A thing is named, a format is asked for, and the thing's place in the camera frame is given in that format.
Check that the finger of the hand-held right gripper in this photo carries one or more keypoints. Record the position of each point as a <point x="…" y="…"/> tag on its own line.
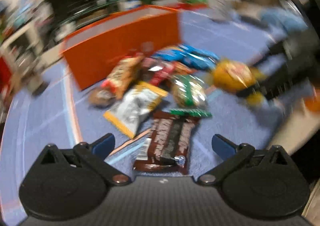
<point x="265" y="64"/>
<point x="252" y="92"/>

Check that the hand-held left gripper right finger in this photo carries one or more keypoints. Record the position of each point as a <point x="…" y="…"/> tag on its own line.
<point x="222" y="148"/>

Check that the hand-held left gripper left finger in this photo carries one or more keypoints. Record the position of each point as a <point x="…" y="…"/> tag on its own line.
<point x="105" y="145"/>

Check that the yellow bread packet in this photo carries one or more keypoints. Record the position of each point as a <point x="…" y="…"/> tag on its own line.
<point x="235" y="75"/>

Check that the orange cookie packet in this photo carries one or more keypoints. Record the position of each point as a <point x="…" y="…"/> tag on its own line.
<point x="101" y="97"/>

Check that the white packet yellow edges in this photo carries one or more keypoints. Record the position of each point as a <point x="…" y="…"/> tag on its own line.
<point x="136" y="108"/>

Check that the brown chocolate packet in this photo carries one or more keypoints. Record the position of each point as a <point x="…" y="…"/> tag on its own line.
<point x="167" y="141"/>

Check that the clear pastry packet green stripe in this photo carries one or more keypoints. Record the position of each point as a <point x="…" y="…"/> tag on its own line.
<point x="190" y="91"/>

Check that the blue wafer packet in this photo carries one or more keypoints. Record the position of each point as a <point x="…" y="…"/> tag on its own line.
<point x="170" y="53"/>
<point x="197" y="58"/>

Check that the red white snack packet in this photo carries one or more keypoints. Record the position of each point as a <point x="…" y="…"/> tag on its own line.
<point x="122" y="73"/>

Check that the brown cake packet red seal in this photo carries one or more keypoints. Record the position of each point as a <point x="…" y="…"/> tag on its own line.
<point x="158" y="69"/>

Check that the orange cardboard box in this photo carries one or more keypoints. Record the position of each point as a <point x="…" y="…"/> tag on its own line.
<point x="105" y="48"/>

